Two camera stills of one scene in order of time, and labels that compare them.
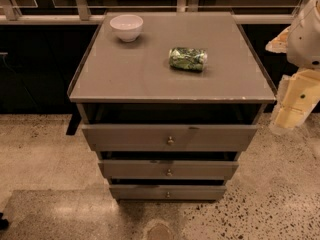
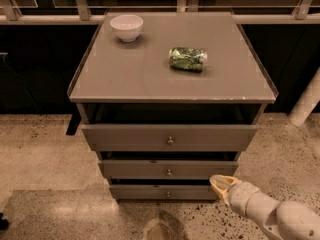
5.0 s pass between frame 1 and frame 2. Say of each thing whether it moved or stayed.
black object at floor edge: stayed
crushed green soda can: stayed
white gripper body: moved
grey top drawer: stayed
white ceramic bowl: stayed
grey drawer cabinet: stayed
